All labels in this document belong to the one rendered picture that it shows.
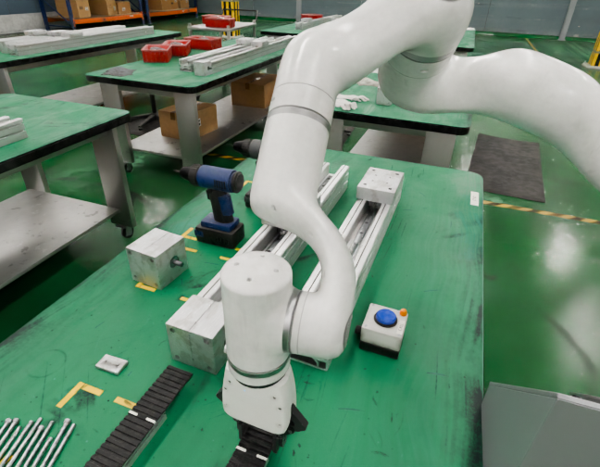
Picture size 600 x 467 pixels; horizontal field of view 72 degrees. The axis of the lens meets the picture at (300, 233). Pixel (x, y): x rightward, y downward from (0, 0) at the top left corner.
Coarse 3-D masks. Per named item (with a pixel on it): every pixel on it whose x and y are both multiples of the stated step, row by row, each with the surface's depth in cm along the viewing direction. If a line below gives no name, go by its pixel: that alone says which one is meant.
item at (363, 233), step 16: (400, 192) 140; (352, 208) 118; (368, 208) 127; (384, 208) 119; (352, 224) 111; (368, 224) 116; (384, 224) 117; (352, 240) 111; (368, 240) 104; (352, 256) 103; (368, 256) 99; (320, 272) 92; (368, 272) 105; (304, 288) 87; (320, 368) 80
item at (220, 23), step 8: (224, 8) 571; (208, 16) 520; (216, 16) 517; (224, 16) 534; (256, 16) 562; (200, 24) 522; (208, 24) 497; (216, 24) 495; (224, 24) 492; (232, 24) 502; (240, 24) 536; (248, 24) 539; (192, 32) 504
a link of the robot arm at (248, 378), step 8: (224, 352) 56; (288, 360) 54; (232, 368) 53; (280, 368) 53; (288, 368) 55; (240, 376) 53; (248, 376) 52; (256, 376) 52; (264, 376) 52; (272, 376) 52; (280, 376) 54; (248, 384) 53; (256, 384) 52; (264, 384) 53
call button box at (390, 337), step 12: (372, 312) 85; (396, 312) 86; (372, 324) 82; (384, 324) 82; (396, 324) 83; (360, 336) 83; (372, 336) 82; (384, 336) 81; (396, 336) 80; (372, 348) 84; (384, 348) 82; (396, 348) 81
